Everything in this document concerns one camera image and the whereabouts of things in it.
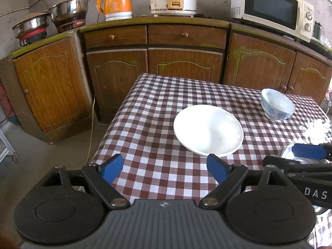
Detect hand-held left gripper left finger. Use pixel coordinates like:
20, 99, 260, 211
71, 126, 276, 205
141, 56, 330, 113
43, 154, 130, 210

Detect red white checked tablecloth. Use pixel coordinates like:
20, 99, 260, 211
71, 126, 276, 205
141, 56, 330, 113
87, 73, 332, 249

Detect white microwave oven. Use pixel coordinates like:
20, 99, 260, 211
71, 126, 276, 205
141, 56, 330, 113
230, 0, 315, 44

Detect wide wooden drawer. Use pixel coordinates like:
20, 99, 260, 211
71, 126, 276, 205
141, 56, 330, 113
148, 24, 228, 49

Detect stainless steel bowl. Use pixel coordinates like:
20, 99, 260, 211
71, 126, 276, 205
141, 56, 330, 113
280, 143, 332, 216

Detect steel pot with red knob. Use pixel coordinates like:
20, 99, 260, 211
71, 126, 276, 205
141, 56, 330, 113
49, 0, 95, 22

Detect red induction cooker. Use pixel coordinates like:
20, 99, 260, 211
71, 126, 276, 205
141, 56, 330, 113
56, 17, 87, 34
18, 30, 48, 48

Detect yellow cable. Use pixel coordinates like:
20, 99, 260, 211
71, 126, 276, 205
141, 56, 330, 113
87, 97, 96, 164

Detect wooden cabinet with drawers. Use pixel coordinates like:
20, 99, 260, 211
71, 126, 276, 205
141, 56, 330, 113
80, 18, 231, 123

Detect wide white bowl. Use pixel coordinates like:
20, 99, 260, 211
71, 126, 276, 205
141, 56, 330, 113
173, 105, 244, 157

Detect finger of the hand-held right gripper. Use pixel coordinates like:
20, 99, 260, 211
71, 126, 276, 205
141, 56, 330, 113
291, 142, 332, 161
262, 156, 332, 177

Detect white metal rack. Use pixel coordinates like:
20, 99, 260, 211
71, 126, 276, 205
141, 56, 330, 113
0, 127, 18, 164

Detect single-door wooden cabinet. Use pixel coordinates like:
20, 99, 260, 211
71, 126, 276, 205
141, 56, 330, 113
0, 30, 99, 144

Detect black flat cooktop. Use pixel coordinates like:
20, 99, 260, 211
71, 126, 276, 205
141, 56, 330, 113
310, 37, 332, 52

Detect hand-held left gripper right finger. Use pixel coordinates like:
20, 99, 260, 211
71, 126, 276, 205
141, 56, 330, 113
200, 154, 289, 210

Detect faded red sack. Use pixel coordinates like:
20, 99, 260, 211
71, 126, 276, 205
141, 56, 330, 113
0, 82, 16, 121

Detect narrow wooden drawer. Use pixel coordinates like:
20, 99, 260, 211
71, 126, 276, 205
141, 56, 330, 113
84, 25, 148, 49

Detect blue patterned ceramic bowl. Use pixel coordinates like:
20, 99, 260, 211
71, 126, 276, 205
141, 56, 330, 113
261, 88, 296, 121

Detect orange electric kettle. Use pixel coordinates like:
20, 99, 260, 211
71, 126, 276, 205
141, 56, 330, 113
96, 0, 133, 22

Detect clear plastic bag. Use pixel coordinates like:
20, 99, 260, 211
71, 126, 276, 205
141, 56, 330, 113
320, 35, 332, 49

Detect two-door wooden cabinet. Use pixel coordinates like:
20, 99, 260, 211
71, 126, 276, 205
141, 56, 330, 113
223, 23, 332, 104

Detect steel pot with brown lid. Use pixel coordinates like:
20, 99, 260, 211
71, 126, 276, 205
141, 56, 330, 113
12, 12, 51, 37

